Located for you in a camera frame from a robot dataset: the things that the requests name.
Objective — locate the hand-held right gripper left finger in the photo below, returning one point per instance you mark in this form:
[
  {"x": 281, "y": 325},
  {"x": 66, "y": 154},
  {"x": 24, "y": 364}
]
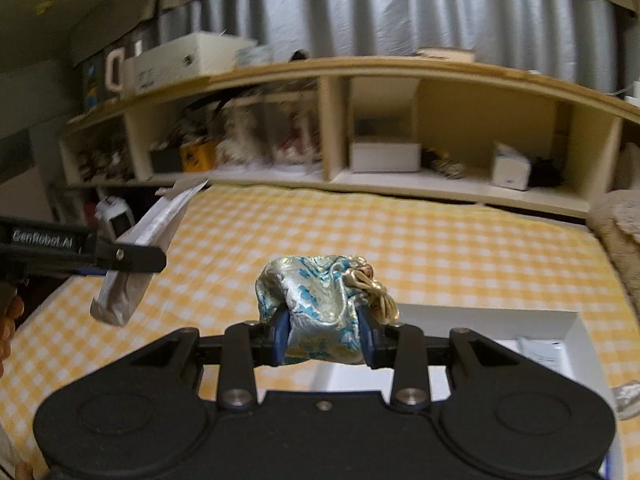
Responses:
[{"x": 280, "y": 340}]

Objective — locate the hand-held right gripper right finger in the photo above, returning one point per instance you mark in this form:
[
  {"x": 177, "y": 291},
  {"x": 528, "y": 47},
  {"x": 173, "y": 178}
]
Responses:
[{"x": 365, "y": 340}]

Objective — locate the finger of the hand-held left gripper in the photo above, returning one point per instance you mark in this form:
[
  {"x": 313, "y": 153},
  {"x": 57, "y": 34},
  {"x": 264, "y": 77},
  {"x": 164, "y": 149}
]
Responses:
[{"x": 135, "y": 257}]

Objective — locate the white face mask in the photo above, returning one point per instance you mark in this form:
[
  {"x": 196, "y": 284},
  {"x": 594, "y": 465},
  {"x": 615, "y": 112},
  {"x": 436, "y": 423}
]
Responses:
[{"x": 150, "y": 220}]

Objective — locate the small white teal packet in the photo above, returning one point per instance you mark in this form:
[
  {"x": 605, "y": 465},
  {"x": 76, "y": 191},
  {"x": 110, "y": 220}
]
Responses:
[{"x": 542, "y": 352}]

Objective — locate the person's left hand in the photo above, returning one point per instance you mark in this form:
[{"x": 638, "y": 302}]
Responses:
[{"x": 9, "y": 332}]

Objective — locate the row of small jars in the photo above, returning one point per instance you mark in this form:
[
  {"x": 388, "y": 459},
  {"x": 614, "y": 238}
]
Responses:
[{"x": 100, "y": 160}]

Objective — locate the yellow checkered blanket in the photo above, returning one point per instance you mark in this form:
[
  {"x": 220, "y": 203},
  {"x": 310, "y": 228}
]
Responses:
[{"x": 400, "y": 240}]

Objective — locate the yellow box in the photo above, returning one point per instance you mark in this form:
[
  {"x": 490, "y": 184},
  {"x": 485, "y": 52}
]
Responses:
[{"x": 197, "y": 156}]

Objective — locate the cream dressed doll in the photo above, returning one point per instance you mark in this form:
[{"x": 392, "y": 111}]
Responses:
[{"x": 242, "y": 135}]

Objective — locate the white rectangular box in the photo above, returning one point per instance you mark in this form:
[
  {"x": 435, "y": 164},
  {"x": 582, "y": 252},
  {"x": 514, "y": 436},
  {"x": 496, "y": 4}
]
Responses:
[{"x": 384, "y": 157}]

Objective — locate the dark patterned clutter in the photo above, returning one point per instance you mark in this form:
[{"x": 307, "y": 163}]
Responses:
[{"x": 445, "y": 162}]

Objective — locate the red dressed doll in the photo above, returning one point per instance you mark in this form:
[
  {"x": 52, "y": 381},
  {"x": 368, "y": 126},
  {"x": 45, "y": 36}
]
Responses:
[{"x": 300, "y": 137}]

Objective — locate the large white cardboard box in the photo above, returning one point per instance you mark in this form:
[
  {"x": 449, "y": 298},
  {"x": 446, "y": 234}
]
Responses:
[{"x": 185, "y": 57}]

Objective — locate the small white box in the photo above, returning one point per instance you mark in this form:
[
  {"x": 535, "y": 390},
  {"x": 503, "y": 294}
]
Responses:
[{"x": 510, "y": 167}]

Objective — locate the small black round object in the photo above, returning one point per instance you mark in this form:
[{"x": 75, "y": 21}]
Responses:
[{"x": 300, "y": 54}]

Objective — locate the beige fluffy blanket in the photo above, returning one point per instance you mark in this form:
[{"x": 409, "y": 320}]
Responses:
[{"x": 620, "y": 240}]

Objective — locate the wooden shelf unit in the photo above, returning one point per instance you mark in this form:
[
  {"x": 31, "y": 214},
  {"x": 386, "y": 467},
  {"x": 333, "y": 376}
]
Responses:
[{"x": 400, "y": 67}]

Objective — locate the flat beige book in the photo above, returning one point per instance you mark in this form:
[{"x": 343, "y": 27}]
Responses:
[{"x": 445, "y": 54}]

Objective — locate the grey curtain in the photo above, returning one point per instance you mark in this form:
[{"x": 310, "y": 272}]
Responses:
[{"x": 400, "y": 10}]

